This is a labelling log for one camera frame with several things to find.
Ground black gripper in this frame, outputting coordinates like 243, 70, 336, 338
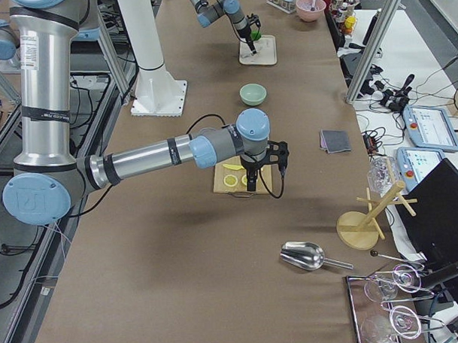
241, 153, 265, 192
238, 25, 256, 56

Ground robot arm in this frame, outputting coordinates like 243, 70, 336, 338
2, 0, 270, 226
190, 0, 261, 56

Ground mint green bowl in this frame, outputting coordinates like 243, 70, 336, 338
239, 83, 267, 106

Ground pink ribbed bowl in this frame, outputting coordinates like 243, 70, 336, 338
296, 0, 326, 22

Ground top stacked lemon slice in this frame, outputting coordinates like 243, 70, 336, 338
241, 174, 248, 186

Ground cream rabbit tray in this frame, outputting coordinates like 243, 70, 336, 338
238, 35, 278, 65

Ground green lime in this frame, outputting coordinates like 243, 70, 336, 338
251, 31, 261, 41

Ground single lemon slice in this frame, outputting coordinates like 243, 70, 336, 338
223, 175, 238, 187

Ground bamboo cutting board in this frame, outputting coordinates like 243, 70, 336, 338
213, 156, 272, 198

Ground yellow plastic knife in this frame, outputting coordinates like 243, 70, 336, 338
223, 163, 244, 171

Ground grey and pink cloths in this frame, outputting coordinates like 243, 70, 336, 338
320, 129, 352, 153

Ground steel scoop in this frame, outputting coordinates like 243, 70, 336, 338
280, 241, 354, 271

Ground wooden mug tree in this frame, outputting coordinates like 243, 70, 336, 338
336, 181, 417, 250

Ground blue teach pendant near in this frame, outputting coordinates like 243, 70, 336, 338
396, 147, 445, 192

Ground blue teach pendant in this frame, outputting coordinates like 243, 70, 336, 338
396, 147, 445, 192
402, 105, 458, 153

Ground blue teach pendant far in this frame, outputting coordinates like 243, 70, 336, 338
402, 105, 458, 153

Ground black monitor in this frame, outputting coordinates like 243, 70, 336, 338
396, 159, 458, 266

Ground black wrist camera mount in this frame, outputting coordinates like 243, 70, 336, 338
262, 140, 290, 174
246, 14, 261, 32

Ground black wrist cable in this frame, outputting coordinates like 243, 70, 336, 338
200, 0, 262, 38
185, 111, 290, 202

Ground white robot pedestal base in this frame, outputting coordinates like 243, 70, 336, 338
117, 0, 187, 117

